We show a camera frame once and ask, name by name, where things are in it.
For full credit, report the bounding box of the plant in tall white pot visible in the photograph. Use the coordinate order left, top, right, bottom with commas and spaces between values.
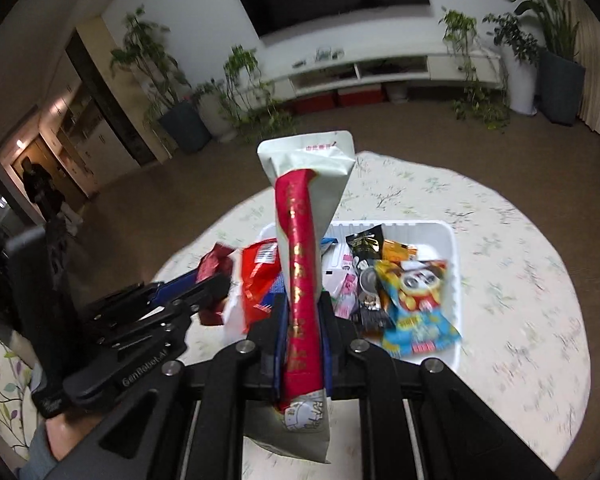
482, 12, 541, 115

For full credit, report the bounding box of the pink and white snack packet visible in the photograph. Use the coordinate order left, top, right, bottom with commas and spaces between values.
325, 255, 359, 318

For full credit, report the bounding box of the white plastic tray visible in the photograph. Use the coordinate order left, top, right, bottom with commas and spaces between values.
222, 220, 463, 376

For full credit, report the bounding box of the orange snack packet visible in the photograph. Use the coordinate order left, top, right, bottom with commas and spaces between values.
382, 240, 418, 263

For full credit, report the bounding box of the beige curtain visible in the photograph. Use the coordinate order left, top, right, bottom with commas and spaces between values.
577, 10, 600, 136

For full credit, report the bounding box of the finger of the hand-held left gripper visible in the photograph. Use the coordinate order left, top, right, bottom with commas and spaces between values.
82, 270, 204, 322
97, 275, 231, 349

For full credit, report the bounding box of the trailing green plant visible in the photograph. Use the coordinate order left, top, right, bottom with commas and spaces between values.
440, 9, 511, 133

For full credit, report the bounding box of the panda print snack packet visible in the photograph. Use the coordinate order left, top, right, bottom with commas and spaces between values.
375, 259, 462, 358

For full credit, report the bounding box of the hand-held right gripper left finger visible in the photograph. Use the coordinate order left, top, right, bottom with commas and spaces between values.
45, 292, 288, 480

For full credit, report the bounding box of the floral tablecloth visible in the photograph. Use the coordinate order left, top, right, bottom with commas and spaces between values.
152, 150, 593, 480

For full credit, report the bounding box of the red storage box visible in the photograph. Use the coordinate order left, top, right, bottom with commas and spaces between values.
292, 91, 337, 115
337, 85, 383, 107

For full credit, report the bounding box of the person's left forearm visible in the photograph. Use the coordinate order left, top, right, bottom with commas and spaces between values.
17, 410, 106, 480

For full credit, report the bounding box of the vine plant in white pot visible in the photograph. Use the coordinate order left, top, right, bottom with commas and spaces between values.
195, 45, 296, 143

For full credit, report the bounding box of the red packet with white label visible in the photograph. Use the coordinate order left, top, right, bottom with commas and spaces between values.
240, 240, 283, 333

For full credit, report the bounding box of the plant in dark blue pot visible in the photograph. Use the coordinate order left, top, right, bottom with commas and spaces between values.
500, 0, 588, 126

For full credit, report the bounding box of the black and gold snack packet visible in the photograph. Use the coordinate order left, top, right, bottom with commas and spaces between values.
345, 225, 386, 273

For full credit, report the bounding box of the black and silver snack packet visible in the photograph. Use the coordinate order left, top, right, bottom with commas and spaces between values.
352, 265, 396, 336

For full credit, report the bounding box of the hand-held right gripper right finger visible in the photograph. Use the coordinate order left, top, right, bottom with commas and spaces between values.
319, 292, 561, 480

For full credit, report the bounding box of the white and red snack packet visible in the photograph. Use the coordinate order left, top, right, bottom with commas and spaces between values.
243, 131, 357, 463

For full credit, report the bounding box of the white TV cabinet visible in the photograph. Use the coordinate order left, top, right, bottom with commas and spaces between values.
235, 47, 503, 106

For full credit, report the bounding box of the tall plant in dark pot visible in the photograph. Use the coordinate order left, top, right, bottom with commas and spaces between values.
110, 5, 212, 155

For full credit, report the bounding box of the dark red snack packet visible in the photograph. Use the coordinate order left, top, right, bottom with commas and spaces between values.
197, 242, 236, 326

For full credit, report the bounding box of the floral cushion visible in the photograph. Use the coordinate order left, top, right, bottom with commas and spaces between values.
0, 335, 36, 451

